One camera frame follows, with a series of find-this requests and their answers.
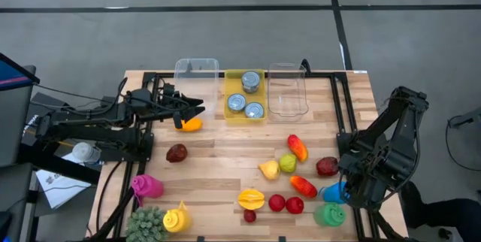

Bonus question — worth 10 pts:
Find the dark red fruit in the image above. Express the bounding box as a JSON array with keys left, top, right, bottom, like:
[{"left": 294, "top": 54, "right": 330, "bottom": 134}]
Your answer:
[
  {"left": 315, "top": 156, "right": 340, "bottom": 177},
  {"left": 165, "top": 143, "right": 189, "bottom": 164}
]

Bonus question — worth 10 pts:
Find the red orange mango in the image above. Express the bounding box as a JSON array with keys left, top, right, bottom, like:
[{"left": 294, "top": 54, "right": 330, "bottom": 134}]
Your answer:
[
  {"left": 289, "top": 175, "right": 319, "bottom": 199},
  {"left": 287, "top": 134, "right": 310, "bottom": 163}
]

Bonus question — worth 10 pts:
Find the clear plastic bin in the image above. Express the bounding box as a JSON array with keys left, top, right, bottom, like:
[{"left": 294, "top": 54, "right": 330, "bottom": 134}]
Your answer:
[
  {"left": 267, "top": 62, "right": 310, "bottom": 123},
  {"left": 173, "top": 58, "right": 220, "bottom": 117}
]

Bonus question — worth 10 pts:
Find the yellow plastic bin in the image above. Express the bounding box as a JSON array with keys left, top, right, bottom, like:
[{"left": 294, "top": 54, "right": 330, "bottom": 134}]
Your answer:
[{"left": 223, "top": 69, "right": 268, "bottom": 125}]

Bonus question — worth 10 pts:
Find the lime green fruit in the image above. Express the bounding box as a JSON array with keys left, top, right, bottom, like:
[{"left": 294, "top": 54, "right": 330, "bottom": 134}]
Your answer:
[{"left": 278, "top": 153, "right": 298, "bottom": 174}]

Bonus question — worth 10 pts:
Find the yellow pear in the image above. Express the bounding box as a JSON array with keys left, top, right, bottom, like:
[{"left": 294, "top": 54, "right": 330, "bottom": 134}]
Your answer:
[{"left": 258, "top": 159, "right": 281, "bottom": 181}]

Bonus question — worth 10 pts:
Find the blue squeeze bottle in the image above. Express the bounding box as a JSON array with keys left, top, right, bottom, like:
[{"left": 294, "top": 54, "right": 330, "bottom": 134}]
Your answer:
[{"left": 318, "top": 181, "right": 349, "bottom": 204}]

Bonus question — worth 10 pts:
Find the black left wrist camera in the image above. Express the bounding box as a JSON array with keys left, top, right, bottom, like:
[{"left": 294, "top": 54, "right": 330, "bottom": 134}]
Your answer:
[{"left": 126, "top": 88, "right": 153, "bottom": 108}]

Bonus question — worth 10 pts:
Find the green squeeze bottle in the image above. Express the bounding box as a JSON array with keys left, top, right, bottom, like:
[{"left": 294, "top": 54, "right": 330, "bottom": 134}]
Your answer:
[{"left": 313, "top": 202, "right": 347, "bottom": 228}]

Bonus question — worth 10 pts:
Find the red apple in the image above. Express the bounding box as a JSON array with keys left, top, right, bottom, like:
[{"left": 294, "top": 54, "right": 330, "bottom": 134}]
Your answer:
[
  {"left": 285, "top": 196, "right": 305, "bottom": 215},
  {"left": 268, "top": 193, "right": 286, "bottom": 213}
]

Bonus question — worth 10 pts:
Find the black support beam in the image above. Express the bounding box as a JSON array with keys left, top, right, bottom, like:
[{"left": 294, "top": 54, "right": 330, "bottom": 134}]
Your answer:
[{"left": 17, "top": 144, "right": 101, "bottom": 185}]

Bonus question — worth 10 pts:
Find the black aluminium table frame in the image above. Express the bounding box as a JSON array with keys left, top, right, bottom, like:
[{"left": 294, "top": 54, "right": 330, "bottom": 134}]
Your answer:
[{"left": 86, "top": 69, "right": 410, "bottom": 242}]

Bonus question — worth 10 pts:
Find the blue-labelled tin can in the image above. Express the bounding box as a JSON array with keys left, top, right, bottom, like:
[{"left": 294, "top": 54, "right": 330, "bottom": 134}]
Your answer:
[{"left": 226, "top": 92, "right": 247, "bottom": 113}]

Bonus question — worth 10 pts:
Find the dark blue monitor screen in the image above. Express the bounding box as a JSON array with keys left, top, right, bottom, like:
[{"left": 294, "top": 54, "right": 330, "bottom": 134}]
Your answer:
[{"left": 0, "top": 52, "right": 41, "bottom": 92}]

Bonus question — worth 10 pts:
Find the grey cabinet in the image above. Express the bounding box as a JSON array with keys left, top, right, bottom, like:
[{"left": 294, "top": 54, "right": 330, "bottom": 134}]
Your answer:
[{"left": 0, "top": 65, "right": 38, "bottom": 168}]

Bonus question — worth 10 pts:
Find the white paper sheet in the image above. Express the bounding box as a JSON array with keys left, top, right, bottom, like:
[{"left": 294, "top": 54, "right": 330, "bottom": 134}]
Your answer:
[{"left": 35, "top": 153, "right": 93, "bottom": 210}]

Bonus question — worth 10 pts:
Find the black floor cable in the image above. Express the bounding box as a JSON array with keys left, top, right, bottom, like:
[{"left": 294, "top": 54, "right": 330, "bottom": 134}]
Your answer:
[{"left": 445, "top": 113, "right": 481, "bottom": 172}]

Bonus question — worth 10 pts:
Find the green-labelled tin can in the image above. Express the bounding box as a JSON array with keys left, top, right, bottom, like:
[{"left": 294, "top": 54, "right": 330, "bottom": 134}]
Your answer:
[{"left": 240, "top": 70, "right": 262, "bottom": 95}]

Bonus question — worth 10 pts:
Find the green succulent plant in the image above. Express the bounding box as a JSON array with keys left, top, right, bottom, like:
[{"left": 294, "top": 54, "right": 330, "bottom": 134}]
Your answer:
[{"left": 125, "top": 206, "right": 170, "bottom": 242}]

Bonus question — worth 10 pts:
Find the silver tin can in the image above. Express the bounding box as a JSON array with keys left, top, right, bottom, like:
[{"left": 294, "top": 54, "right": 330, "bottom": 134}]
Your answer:
[{"left": 244, "top": 101, "right": 265, "bottom": 119}]

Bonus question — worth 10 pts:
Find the pink squeeze bottle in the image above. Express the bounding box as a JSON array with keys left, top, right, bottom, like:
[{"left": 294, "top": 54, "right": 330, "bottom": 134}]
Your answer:
[{"left": 130, "top": 174, "right": 165, "bottom": 207}]

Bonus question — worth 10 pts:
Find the black power cable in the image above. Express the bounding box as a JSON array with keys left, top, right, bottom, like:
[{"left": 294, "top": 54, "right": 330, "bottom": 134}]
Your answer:
[{"left": 95, "top": 161, "right": 123, "bottom": 235}]

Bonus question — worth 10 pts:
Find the yellow starfruit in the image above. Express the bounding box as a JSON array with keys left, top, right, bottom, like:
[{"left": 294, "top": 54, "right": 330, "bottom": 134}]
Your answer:
[{"left": 237, "top": 189, "right": 266, "bottom": 211}]

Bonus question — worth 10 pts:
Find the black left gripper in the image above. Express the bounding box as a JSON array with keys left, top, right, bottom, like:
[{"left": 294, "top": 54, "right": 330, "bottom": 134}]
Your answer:
[{"left": 150, "top": 83, "right": 207, "bottom": 129}]

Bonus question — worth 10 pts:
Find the person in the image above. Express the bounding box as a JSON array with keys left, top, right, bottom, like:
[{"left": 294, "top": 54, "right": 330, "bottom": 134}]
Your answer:
[{"left": 400, "top": 180, "right": 481, "bottom": 242}]

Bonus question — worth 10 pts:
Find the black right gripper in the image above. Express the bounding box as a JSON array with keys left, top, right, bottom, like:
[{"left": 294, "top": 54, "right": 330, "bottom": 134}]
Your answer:
[{"left": 340, "top": 151, "right": 392, "bottom": 209}]

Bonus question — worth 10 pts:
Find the yellow squeeze bottle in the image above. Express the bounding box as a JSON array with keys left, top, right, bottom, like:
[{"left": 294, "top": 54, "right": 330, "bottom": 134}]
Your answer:
[{"left": 162, "top": 200, "right": 192, "bottom": 234}]

